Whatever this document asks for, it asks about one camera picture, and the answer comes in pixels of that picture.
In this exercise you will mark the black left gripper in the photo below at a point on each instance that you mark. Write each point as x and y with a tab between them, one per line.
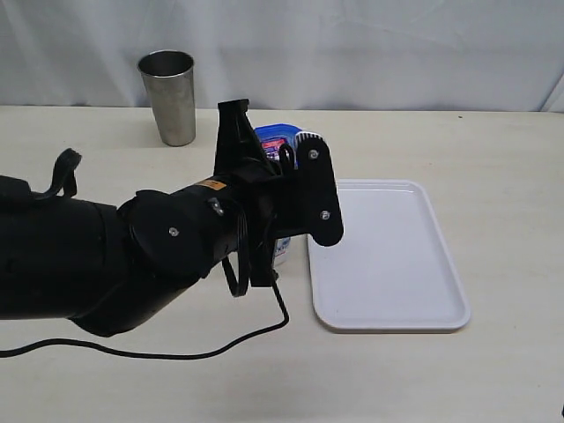
301	198

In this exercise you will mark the blue plastic lid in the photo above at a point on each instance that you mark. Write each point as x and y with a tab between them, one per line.
274	135

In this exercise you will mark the stainless steel tumbler cup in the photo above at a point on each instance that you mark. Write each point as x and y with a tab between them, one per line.
169	83

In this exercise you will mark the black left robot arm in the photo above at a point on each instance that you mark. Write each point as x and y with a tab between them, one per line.
109	269

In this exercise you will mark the clear tall plastic container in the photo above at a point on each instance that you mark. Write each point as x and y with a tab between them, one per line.
281	250

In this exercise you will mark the white rectangular plastic tray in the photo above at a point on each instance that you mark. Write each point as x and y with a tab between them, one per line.
392	271

